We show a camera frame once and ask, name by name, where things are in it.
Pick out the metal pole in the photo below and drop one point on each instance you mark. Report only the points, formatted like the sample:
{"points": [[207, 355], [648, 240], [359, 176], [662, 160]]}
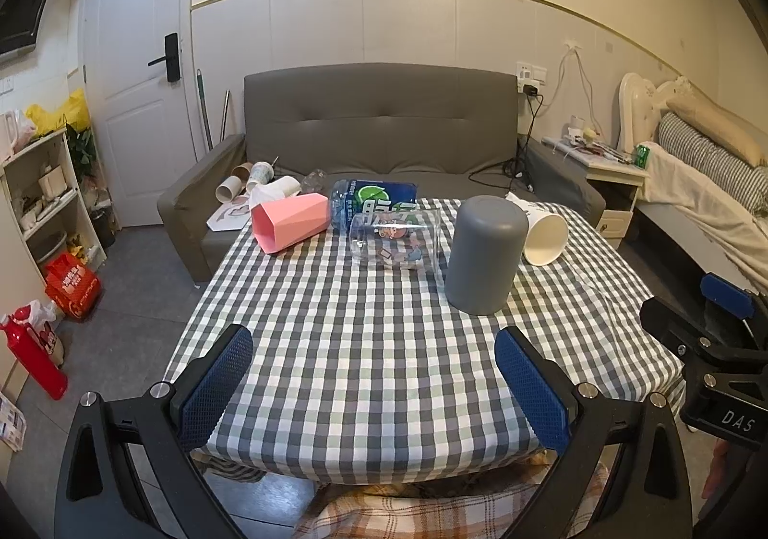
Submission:
{"points": [[225, 116]]}

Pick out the crushed clear plastic bottle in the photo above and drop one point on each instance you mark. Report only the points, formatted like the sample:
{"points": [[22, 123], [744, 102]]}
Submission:
{"points": [[315, 180]]}

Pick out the green drink can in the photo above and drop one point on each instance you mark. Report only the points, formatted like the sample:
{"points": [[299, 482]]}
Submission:
{"points": [[642, 155]]}

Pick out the white blanket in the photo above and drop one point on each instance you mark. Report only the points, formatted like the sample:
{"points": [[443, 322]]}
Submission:
{"points": [[702, 215]]}

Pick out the grey striped pillow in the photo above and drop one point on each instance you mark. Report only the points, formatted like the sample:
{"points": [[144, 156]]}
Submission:
{"points": [[708, 161]]}

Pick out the beige pillow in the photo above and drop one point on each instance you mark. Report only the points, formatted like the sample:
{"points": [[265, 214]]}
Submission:
{"points": [[720, 128]]}

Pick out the green potted plant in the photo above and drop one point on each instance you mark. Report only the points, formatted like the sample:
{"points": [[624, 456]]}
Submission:
{"points": [[81, 149]]}

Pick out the person's right hand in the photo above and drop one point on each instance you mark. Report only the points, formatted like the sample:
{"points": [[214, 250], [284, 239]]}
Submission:
{"points": [[716, 473]]}

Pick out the clutter of small white things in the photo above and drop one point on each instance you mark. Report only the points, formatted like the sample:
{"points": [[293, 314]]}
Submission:
{"points": [[591, 146]]}

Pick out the white carved headboard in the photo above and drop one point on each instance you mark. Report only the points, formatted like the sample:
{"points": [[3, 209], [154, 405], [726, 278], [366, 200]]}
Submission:
{"points": [[637, 107]]}

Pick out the white wall power outlet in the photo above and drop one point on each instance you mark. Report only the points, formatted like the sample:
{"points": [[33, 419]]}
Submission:
{"points": [[531, 72]]}

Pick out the clear printed plastic cup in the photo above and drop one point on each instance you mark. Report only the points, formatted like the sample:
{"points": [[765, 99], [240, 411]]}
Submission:
{"points": [[396, 245]]}

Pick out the grey plastic cup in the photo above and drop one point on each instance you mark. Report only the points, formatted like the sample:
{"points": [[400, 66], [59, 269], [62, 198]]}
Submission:
{"points": [[483, 257]]}

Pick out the brown paper cup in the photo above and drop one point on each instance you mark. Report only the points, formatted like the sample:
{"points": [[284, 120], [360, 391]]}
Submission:
{"points": [[242, 171]]}

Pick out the red shopping bag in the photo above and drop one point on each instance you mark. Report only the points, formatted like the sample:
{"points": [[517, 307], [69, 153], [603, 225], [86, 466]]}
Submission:
{"points": [[73, 287]]}

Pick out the blue plastic bottle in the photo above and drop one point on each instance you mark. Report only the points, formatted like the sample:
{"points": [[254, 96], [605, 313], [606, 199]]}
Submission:
{"points": [[372, 197]]}

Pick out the white printed paper sheet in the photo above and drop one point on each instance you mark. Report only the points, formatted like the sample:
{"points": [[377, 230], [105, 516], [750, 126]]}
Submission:
{"points": [[225, 218]]}

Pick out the white plastic bag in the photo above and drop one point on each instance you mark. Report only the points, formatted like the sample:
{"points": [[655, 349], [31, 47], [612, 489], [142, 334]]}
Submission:
{"points": [[51, 335]]}

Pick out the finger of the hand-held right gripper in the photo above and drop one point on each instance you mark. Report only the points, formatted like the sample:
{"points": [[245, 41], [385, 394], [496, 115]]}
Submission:
{"points": [[727, 294], [672, 323]]}

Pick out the orange plaid cloth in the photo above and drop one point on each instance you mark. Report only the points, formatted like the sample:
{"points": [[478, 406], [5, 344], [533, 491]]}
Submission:
{"points": [[420, 509]]}

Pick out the printed papers on floor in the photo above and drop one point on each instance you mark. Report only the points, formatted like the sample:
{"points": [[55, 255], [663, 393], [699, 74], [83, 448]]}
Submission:
{"points": [[11, 425]]}

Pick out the small white paper cup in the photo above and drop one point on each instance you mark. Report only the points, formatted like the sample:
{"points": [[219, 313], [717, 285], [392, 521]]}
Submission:
{"points": [[228, 188]]}

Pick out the yellow plastic bag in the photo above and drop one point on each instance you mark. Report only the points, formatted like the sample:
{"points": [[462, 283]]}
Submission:
{"points": [[60, 113]]}

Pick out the green printed paper cup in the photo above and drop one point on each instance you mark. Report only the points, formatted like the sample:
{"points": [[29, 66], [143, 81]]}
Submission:
{"points": [[261, 175]]}

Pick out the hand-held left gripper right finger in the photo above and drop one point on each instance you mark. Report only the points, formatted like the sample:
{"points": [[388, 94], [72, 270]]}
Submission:
{"points": [[533, 395]]}

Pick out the grey sofa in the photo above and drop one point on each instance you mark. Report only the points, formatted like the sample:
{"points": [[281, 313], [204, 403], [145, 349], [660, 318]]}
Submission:
{"points": [[372, 119]]}

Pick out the white door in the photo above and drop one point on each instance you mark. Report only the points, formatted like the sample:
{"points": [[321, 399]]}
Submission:
{"points": [[129, 125]]}

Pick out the white nightstand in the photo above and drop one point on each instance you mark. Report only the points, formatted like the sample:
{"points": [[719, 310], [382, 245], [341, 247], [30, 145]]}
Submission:
{"points": [[612, 191]]}

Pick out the white storage shelf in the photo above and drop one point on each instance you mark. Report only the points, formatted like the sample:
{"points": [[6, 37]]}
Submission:
{"points": [[69, 179]]}

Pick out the grey checkered tablecloth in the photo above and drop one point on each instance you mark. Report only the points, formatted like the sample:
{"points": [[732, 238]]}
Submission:
{"points": [[360, 365]]}

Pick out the red fire extinguisher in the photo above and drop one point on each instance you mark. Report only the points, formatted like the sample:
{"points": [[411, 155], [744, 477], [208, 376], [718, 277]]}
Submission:
{"points": [[33, 353]]}

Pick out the black trash bin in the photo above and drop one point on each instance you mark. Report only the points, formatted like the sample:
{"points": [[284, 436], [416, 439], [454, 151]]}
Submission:
{"points": [[103, 227]]}

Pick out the pink faceted cup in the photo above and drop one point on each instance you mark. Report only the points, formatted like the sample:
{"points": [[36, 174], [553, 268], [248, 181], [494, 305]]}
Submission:
{"points": [[288, 224]]}

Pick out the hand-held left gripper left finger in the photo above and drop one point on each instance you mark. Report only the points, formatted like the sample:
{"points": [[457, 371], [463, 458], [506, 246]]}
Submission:
{"points": [[215, 392]]}

